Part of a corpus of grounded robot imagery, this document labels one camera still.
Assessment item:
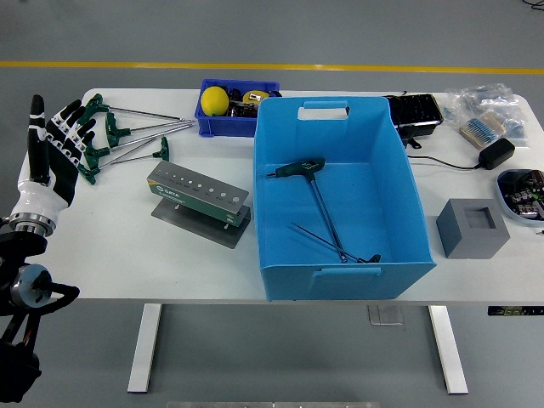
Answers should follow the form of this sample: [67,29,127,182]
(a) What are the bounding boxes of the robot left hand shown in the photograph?
[11,93,98,226]

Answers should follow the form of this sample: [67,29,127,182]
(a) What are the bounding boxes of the large green T-handle hex key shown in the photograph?
[266,157,349,264]

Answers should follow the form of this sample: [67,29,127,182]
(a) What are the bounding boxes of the thin green T-handle hex key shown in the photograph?
[291,221,383,264]

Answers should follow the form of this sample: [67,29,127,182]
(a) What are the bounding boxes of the large blue folding box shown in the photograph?
[253,96,438,302]

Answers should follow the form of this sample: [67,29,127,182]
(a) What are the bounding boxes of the metal hex key stand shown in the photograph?
[146,161,252,251]

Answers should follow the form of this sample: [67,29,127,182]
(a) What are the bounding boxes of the yellow ball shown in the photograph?
[200,86,230,116]

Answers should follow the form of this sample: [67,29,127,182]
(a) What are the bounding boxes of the small blue parts bin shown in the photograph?
[194,78,282,139]

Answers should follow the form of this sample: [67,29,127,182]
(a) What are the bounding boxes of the white table leg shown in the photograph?
[127,303,163,394]
[428,304,470,395]

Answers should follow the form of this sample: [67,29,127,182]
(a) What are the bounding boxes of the dark rectangular part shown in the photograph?
[227,104,260,119]

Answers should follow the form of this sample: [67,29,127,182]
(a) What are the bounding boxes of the yellow black tape measure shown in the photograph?
[242,89,273,105]

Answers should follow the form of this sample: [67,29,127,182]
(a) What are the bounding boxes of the metal floor plate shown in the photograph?
[367,304,405,326]

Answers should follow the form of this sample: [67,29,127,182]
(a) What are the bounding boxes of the black plastic tray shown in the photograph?
[384,93,445,138]

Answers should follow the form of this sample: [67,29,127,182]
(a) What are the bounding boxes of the grey cube with recess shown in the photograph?
[436,197,511,259]

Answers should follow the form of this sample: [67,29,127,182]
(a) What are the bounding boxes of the blue resistor strip bundle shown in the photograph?
[458,112,507,150]

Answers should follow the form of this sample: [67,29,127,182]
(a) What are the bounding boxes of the clear bag of parts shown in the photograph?
[444,82,520,128]

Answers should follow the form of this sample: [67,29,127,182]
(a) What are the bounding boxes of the black power adapter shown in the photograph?
[479,138,517,171]

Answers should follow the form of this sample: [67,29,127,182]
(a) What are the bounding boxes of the light blue bowl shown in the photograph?
[496,168,544,222]

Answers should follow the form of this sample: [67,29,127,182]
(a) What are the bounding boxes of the clear bag with blue parts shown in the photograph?
[501,114,532,150]

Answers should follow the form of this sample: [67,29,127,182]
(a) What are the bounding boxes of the dark electronic components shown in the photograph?
[507,169,544,218]

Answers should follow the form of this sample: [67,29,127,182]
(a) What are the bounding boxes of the black table control panel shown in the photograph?
[487,305,544,317]

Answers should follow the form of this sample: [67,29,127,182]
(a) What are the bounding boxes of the short green T-handle hex key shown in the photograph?
[100,136,170,167]

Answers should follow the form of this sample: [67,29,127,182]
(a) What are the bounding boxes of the black adapter cable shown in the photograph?
[406,155,484,170]

